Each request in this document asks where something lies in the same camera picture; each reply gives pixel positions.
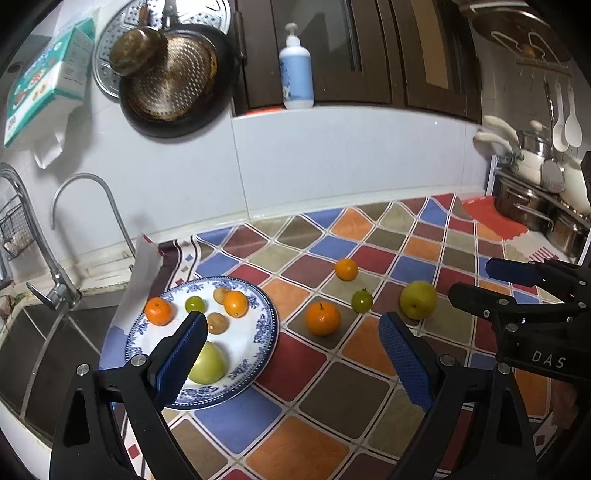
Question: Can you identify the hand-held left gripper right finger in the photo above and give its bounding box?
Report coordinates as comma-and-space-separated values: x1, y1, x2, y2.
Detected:
379, 311, 539, 480

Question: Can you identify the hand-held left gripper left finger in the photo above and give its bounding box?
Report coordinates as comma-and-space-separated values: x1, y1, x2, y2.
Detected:
48, 311, 208, 480

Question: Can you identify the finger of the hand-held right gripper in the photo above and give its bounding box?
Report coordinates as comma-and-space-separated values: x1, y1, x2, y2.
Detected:
486, 257, 591, 306
449, 282, 581, 343

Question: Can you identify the pale green apple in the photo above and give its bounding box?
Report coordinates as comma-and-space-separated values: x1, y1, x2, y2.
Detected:
187, 340, 228, 385

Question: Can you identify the blue rimmed white plate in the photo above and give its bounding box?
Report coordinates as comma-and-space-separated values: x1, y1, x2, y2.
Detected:
124, 275, 279, 411

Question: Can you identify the person's right hand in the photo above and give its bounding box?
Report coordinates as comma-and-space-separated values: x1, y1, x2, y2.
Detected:
551, 383, 585, 444

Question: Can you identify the red patterned mat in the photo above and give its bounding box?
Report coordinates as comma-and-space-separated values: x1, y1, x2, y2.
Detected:
462, 196, 578, 268

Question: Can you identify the yellow-green apple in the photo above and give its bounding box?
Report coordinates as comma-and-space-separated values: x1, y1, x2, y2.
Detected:
399, 280, 438, 320

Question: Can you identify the colourful checked mat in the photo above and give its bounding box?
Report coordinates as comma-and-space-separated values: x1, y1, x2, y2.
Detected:
99, 194, 583, 480

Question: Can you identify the orange tangerine with stem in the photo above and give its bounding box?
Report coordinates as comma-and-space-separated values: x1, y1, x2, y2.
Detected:
305, 300, 342, 337

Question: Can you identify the white dish rack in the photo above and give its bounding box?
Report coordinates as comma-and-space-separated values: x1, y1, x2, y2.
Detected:
485, 154, 591, 259

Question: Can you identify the metal spatula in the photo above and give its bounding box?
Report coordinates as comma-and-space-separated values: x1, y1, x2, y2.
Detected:
540, 157, 566, 193

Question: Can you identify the small orange tangerine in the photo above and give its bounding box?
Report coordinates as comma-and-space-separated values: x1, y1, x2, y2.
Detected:
334, 258, 359, 282

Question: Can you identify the white ceramic jug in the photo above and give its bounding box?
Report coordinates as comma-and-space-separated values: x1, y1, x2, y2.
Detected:
561, 154, 591, 199

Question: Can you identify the steel pot with lid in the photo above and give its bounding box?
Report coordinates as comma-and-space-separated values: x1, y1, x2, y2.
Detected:
517, 120, 555, 158

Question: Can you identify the steel sink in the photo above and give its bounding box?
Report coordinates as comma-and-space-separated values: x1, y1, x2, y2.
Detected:
0, 302, 121, 444

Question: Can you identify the white ladle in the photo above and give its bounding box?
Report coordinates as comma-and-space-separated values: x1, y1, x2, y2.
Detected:
553, 80, 570, 153

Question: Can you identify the white rice paddle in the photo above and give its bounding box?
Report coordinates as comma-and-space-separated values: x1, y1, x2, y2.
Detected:
564, 85, 583, 148

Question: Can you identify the thin gooseneck faucet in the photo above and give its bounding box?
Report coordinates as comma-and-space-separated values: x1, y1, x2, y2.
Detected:
51, 173, 137, 259

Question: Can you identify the tall chrome faucet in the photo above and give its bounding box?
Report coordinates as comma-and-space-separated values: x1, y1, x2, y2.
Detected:
0, 162, 83, 312

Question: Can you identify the black frying pan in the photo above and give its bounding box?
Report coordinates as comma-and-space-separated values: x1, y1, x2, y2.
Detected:
119, 0, 236, 139

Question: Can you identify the gold perforated colander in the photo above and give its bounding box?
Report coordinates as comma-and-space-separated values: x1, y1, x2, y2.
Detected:
124, 34, 219, 121

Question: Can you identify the blue white pump bottle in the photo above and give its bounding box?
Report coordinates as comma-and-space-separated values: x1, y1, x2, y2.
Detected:
279, 23, 315, 110

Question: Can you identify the small brass pot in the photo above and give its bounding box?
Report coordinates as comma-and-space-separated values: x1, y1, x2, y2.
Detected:
109, 0, 169, 77

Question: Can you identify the perforated metal steamer plate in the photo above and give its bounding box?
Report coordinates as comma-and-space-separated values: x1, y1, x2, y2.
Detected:
92, 0, 232, 100

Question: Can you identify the green white paper towel pack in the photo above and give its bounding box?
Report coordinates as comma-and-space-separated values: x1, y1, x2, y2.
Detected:
4, 17, 96, 169

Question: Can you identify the white handled saucepan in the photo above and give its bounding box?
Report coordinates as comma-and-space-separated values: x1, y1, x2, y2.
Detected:
473, 130, 555, 183

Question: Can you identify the white wire wall rack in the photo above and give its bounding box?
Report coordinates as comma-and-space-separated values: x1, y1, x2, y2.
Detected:
489, 30, 573, 70

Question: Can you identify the black wire basket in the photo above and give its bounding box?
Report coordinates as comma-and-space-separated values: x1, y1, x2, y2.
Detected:
0, 194, 35, 264

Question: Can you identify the dark brown window frame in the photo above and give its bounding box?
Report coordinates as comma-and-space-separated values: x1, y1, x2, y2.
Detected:
231, 0, 485, 123

